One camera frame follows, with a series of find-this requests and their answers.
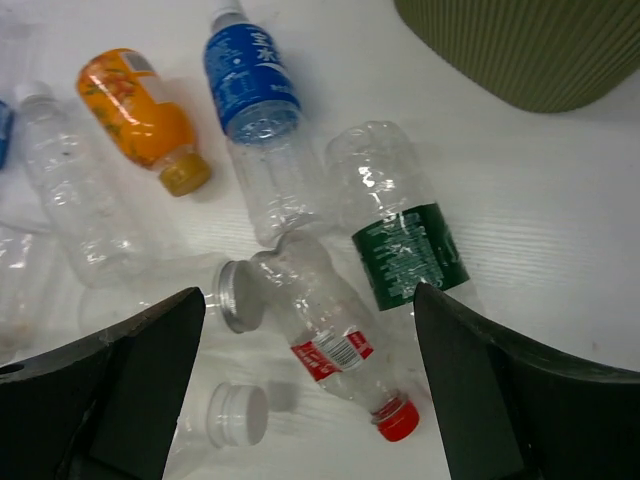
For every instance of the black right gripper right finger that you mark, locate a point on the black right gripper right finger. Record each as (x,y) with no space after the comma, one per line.
(510,407)

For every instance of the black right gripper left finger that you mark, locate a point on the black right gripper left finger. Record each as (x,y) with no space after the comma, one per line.
(104,406)

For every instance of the large clear bottle white cap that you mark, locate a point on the large clear bottle white cap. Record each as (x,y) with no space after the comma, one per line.
(216,412)

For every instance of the red label clear bottle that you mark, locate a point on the red label clear bottle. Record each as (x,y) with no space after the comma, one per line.
(332,332)

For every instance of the green label clear bottle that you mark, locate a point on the green label clear bottle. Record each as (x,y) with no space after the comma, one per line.
(388,209)

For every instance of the orange juice bottle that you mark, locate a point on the orange juice bottle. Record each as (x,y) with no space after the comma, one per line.
(131,102)

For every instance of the small blue label bottle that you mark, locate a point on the small blue label bottle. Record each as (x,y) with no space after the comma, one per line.
(6,129)

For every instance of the blue label plastic bottle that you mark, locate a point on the blue label plastic bottle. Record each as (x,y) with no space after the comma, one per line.
(261,117)

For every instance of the green mesh waste bin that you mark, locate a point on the green mesh waste bin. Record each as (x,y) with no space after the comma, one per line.
(537,56)

